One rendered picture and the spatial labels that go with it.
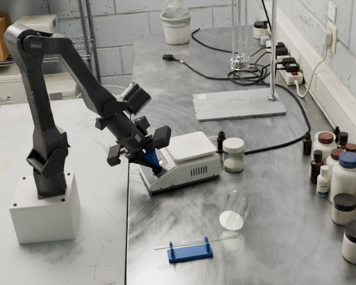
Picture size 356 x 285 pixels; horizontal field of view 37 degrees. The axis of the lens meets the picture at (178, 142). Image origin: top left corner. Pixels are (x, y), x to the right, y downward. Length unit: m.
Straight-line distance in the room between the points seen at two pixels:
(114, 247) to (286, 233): 0.40
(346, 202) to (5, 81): 2.73
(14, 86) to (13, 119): 1.71
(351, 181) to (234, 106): 0.63
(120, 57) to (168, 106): 2.08
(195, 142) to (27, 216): 0.49
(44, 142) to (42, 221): 0.19
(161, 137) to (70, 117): 0.62
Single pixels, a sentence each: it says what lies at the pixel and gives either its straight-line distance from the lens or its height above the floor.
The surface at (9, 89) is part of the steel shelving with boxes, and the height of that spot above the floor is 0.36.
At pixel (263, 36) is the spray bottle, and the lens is 2.38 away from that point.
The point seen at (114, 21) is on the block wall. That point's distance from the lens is 3.83.
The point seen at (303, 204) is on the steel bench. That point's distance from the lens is 1.37.
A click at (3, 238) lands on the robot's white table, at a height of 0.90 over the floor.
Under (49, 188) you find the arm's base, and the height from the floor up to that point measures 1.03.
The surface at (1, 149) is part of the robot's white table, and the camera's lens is 1.77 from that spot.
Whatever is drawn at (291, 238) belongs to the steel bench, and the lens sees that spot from 1.27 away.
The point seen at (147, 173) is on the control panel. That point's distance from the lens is 1.44.
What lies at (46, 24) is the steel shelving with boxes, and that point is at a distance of 3.54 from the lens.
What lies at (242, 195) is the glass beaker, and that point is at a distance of 1.29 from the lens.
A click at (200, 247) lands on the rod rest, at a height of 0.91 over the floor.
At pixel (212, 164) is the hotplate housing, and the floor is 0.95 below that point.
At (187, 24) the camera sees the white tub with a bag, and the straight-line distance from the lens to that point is 2.43.
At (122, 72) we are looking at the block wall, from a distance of 3.96.
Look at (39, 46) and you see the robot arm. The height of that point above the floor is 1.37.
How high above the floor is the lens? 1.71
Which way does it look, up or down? 30 degrees down
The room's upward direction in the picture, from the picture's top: 4 degrees counter-clockwise
